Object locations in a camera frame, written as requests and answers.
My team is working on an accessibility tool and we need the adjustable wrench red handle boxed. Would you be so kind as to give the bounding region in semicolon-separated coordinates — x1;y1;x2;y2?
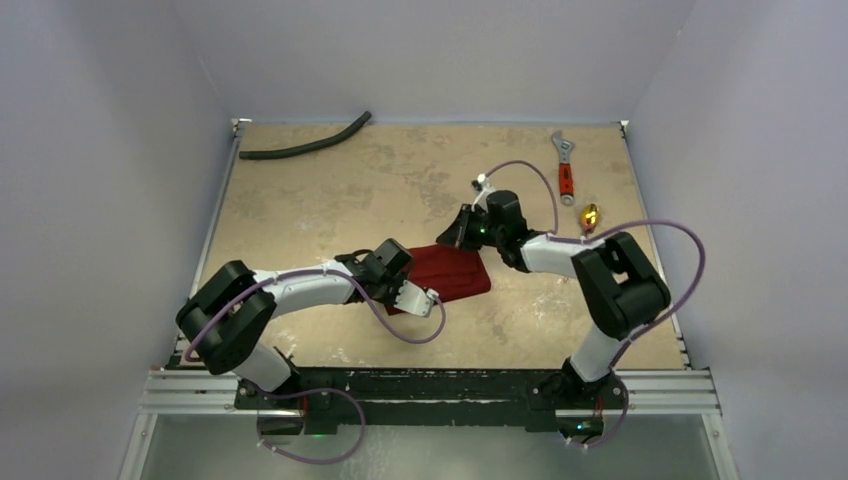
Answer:
551;130;575;206

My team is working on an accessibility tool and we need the purple cable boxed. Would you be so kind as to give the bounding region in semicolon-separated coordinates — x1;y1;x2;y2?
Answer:
182;268;448;465
478;159;708;452

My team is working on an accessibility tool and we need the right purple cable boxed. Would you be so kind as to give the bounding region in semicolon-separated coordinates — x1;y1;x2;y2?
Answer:
478;159;708;452

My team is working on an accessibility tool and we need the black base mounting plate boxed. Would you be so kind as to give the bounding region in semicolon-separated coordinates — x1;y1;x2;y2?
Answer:
235;367;626;435

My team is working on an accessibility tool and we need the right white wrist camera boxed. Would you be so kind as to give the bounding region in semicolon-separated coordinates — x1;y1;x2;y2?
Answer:
471;173;496;211

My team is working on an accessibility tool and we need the black foam tube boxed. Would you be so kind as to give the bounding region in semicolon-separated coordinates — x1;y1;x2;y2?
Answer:
239;111;373;161

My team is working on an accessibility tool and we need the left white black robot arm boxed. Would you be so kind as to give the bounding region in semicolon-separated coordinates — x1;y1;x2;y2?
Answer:
176;239;434;409

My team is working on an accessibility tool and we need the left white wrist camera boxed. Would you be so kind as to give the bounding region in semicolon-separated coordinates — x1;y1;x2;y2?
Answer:
393;280;439;318

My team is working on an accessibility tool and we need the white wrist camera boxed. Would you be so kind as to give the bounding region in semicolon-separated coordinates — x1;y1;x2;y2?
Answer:
393;280;439;318
471;173;496;211

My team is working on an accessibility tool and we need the dark red cloth napkin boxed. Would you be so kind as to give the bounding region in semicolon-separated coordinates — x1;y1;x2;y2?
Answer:
391;244;491;301

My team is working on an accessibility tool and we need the aluminium rail frame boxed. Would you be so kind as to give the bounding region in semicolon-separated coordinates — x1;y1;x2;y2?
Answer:
123;123;737;479

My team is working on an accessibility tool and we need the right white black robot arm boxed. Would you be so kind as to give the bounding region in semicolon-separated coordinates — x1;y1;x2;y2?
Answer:
436;190;671;407

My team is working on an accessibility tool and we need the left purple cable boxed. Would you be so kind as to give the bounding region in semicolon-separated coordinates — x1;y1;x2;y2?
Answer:
182;268;448;465

